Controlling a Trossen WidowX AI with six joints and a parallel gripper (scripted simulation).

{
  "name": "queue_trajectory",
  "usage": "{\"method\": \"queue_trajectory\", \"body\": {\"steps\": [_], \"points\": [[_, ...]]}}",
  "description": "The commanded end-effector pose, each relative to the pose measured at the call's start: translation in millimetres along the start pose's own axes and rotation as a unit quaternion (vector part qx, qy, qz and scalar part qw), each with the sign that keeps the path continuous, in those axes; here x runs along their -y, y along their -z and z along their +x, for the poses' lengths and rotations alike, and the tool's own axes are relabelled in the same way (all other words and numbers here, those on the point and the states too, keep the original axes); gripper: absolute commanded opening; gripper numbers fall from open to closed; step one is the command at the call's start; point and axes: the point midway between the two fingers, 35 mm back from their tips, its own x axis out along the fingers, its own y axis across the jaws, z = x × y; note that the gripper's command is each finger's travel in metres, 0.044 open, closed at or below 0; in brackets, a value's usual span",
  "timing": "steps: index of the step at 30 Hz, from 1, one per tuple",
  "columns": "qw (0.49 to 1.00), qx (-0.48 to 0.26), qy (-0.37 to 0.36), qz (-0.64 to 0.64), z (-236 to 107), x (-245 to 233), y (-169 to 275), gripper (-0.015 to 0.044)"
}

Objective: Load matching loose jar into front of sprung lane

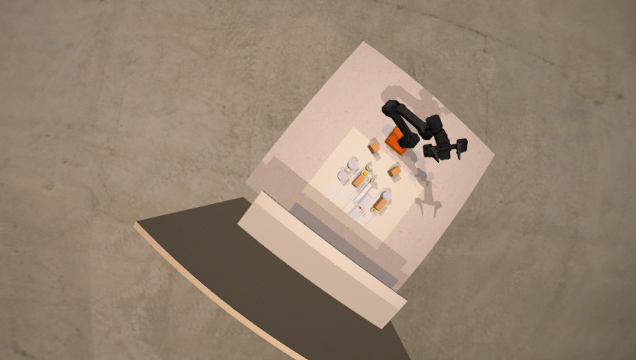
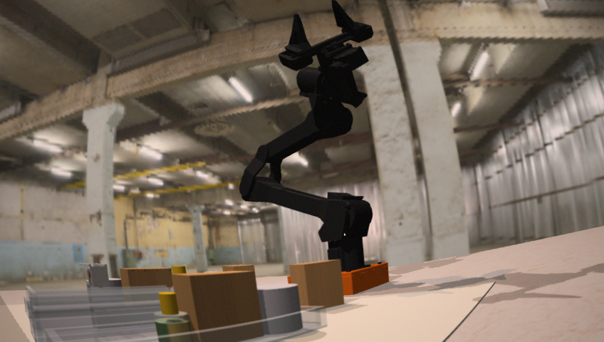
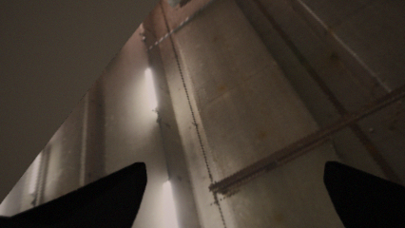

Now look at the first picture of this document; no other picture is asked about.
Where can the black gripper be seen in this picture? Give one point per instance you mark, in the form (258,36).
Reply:
(443,144)

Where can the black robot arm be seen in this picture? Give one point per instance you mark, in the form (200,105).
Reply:
(432,127)

